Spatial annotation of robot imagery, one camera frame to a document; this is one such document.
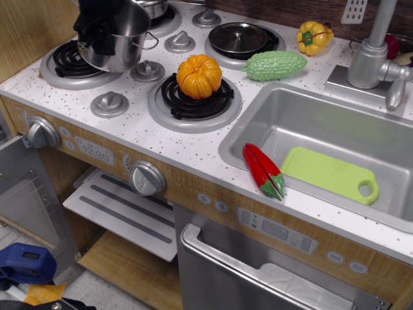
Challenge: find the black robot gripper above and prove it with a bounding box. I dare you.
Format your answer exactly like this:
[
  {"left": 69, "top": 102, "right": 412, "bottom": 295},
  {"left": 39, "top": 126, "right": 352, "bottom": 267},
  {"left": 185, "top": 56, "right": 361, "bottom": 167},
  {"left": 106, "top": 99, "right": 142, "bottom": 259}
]
[{"left": 74, "top": 0, "right": 126, "bottom": 56}]

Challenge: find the tall steel pot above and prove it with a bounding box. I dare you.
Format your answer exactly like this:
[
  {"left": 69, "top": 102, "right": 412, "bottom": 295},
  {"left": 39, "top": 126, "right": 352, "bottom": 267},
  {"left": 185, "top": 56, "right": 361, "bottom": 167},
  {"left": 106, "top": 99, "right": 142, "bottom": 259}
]
[{"left": 77, "top": 1, "right": 151, "bottom": 73}]

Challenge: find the steel pot lid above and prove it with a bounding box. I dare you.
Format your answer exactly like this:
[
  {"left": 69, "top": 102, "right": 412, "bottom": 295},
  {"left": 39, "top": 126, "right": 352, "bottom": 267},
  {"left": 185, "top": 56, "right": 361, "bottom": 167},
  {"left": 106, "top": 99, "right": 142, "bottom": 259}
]
[{"left": 208, "top": 23, "right": 269, "bottom": 54}]

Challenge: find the front left black burner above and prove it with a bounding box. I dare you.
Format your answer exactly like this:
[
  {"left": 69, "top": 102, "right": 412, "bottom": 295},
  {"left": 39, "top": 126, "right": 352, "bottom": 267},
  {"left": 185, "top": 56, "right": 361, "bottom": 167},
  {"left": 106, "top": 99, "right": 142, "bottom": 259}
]
[{"left": 40, "top": 39, "right": 122, "bottom": 90}]

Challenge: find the black burner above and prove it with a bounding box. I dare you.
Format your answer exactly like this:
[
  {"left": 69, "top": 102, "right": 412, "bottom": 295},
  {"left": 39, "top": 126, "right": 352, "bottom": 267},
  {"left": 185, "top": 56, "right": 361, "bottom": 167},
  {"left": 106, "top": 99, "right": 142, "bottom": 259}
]
[
  {"left": 40, "top": 39, "right": 122, "bottom": 90},
  {"left": 148, "top": 73, "right": 242, "bottom": 134}
]

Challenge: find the silver stovetop knob middle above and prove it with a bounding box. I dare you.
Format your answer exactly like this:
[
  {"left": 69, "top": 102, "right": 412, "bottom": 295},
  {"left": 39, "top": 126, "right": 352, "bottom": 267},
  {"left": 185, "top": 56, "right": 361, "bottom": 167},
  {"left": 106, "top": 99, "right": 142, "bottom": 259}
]
[{"left": 130, "top": 60, "right": 165, "bottom": 83}]

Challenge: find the silver stovetop knob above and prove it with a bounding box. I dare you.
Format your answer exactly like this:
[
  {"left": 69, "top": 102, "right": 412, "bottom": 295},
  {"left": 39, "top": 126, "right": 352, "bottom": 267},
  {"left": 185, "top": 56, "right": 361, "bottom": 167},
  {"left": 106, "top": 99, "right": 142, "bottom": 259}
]
[
  {"left": 164, "top": 31, "right": 196, "bottom": 54},
  {"left": 192, "top": 8, "right": 221, "bottom": 28},
  {"left": 90, "top": 91, "right": 129, "bottom": 118},
  {"left": 130, "top": 60, "right": 165, "bottom": 83}
]

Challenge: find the silver stovetop knob front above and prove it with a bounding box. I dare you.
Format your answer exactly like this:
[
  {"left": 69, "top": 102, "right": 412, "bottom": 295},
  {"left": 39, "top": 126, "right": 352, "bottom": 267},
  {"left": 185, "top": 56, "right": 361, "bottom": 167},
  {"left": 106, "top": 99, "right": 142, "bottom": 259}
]
[{"left": 90, "top": 91, "right": 129, "bottom": 118}]

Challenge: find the small steel saucepan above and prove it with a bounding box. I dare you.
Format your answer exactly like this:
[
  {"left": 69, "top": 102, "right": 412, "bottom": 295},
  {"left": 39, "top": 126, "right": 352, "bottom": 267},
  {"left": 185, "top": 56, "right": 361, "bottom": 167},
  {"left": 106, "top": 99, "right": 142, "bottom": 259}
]
[{"left": 138, "top": 0, "right": 207, "bottom": 19}]

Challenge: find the back left burner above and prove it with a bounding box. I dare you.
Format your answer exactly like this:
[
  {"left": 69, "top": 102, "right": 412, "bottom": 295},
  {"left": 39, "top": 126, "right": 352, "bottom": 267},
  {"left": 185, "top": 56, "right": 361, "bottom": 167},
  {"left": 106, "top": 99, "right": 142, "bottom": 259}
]
[{"left": 149, "top": 5, "right": 182, "bottom": 38}]

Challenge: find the silver stovetop knob upper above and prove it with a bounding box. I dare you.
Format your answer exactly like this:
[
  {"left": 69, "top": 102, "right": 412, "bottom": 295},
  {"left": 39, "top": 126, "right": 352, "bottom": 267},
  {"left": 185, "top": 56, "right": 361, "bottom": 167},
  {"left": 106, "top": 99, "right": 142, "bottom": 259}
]
[{"left": 164, "top": 31, "right": 196, "bottom": 54}]

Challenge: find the left silver oven dial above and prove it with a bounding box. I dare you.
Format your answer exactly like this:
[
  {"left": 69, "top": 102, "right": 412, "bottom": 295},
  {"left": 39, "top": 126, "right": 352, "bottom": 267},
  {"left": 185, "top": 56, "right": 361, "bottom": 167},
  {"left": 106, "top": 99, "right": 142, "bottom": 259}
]
[{"left": 27, "top": 116, "right": 61, "bottom": 149}]

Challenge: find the silver oven dial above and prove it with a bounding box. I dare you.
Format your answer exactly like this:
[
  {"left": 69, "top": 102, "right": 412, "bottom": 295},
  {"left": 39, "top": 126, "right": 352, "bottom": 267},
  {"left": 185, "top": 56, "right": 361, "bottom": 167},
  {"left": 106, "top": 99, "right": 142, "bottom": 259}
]
[
  {"left": 27, "top": 116, "right": 61, "bottom": 149},
  {"left": 130, "top": 160, "right": 166, "bottom": 196}
]

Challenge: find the oven clock display panel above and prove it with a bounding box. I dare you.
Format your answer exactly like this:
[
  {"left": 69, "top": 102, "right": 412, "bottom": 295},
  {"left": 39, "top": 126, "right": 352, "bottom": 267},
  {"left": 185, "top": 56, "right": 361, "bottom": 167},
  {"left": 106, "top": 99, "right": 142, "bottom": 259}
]
[{"left": 74, "top": 136, "right": 115, "bottom": 166}]

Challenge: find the front right black burner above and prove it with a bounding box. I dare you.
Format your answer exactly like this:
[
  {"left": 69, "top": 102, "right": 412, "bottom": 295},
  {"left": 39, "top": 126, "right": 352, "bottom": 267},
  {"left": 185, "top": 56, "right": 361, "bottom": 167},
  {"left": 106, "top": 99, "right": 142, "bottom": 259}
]
[{"left": 148, "top": 73, "right": 242, "bottom": 134}]

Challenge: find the orange toy pumpkin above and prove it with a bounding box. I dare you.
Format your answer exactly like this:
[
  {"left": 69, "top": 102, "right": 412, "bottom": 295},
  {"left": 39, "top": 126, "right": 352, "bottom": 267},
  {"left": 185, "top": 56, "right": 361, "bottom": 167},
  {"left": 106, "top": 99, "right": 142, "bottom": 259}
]
[{"left": 176, "top": 54, "right": 222, "bottom": 99}]

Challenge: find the silver stovetop knob back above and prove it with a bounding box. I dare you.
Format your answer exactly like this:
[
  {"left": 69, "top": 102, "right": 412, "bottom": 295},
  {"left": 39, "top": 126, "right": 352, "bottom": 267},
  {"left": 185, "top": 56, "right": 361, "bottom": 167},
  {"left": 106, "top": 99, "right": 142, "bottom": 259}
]
[{"left": 192, "top": 8, "right": 221, "bottom": 28}]

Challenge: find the right silver oven dial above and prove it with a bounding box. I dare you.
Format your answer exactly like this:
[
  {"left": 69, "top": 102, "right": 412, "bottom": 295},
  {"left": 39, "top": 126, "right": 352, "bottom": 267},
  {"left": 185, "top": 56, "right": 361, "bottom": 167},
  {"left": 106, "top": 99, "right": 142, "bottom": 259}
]
[{"left": 130, "top": 160, "right": 166, "bottom": 196}]

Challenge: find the white oven rack shelf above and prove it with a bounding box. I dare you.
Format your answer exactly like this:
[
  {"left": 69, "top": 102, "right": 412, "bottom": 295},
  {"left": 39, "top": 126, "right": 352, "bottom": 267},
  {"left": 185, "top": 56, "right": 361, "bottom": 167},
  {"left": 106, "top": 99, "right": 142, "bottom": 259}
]
[{"left": 63, "top": 169, "right": 177, "bottom": 262}]

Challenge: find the green toy bitter gourd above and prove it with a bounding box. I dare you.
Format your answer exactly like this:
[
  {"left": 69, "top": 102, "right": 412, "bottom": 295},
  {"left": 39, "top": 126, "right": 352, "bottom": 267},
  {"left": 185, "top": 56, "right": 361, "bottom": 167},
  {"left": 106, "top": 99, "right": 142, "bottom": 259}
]
[{"left": 241, "top": 51, "right": 308, "bottom": 81}]

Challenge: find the back right burner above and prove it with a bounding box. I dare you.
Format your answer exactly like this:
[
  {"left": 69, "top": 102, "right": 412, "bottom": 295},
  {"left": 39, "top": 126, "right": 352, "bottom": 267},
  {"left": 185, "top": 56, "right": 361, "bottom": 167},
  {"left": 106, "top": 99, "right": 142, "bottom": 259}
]
[{"left": 204, "top": 26, "right": 287, "bottom": 70}]

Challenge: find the open oven door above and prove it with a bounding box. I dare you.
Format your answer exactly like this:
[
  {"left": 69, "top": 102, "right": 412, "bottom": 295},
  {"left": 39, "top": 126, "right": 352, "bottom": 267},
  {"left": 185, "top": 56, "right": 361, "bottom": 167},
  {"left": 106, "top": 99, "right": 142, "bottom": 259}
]
[{"left": 1, "top": 136, "right": 78, "bottom": 280}]

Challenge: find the grey toy sink basin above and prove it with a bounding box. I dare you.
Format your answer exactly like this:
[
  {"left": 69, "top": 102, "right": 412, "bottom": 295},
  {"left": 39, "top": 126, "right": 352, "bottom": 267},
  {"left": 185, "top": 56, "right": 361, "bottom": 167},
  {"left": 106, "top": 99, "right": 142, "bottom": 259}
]
[{"left": 219, "top": 83, "right": 412, "bottom": 233}]

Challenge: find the yellow toy bell pepper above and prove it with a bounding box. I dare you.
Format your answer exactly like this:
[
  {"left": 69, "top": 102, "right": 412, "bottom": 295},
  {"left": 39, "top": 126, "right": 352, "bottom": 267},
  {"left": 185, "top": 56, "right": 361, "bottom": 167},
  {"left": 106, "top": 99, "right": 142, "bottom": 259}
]
[{"left": 296, "top": 21, "right": 334, "bottom": 56}]

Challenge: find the red toy chili pepper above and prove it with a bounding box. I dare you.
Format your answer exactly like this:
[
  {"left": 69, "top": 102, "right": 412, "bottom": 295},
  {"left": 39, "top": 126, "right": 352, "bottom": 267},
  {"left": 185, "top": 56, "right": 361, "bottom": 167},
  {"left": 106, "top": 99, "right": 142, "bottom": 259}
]
[{"left": 243, "top": 143, "right": 285, "bottom": 201}]

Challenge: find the blue clamp tool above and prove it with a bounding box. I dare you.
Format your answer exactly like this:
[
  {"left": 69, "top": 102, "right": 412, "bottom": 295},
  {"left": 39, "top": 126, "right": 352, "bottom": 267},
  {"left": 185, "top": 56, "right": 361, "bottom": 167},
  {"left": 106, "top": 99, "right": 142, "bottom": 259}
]
[{"left": 1, "top": 243, "right": 57, "bottom": 291}]

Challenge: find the green cutting board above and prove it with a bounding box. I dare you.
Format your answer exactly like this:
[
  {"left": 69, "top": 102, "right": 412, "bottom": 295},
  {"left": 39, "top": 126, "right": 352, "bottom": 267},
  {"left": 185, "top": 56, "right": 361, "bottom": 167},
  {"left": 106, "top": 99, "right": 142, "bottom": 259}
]
[{"left": 281, "top": 147, "right": 380, "bottom": 205}]

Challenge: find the silver dishwasher door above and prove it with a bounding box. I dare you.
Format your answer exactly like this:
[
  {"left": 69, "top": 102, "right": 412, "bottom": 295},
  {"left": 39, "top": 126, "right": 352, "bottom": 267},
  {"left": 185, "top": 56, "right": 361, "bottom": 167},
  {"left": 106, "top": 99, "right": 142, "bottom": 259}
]
[{"left": 174, "top": 205, "right": 392, "bottom": 309}]

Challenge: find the white perforated spatula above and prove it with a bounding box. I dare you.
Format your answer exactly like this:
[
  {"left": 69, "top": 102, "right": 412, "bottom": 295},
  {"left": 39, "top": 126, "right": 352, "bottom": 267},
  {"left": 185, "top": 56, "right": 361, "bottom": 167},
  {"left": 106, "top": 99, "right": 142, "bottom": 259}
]
[{"left": 341, "top": 0, "right": 368, "bottom": 25}]

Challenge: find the yellow cloth scrap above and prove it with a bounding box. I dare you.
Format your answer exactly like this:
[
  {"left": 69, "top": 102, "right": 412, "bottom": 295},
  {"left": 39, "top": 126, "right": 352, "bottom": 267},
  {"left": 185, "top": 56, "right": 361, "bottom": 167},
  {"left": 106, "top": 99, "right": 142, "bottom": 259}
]
[{"left": 24, "top": 283, "right": 66, "bottom": 305}]

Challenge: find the silver toy faucet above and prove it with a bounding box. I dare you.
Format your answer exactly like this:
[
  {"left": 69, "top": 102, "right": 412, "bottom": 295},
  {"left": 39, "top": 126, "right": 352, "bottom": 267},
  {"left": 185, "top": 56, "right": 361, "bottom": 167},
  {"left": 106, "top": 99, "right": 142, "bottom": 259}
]
[{"left": 324, "top": 1, "right": 412, "bottom": 112}]

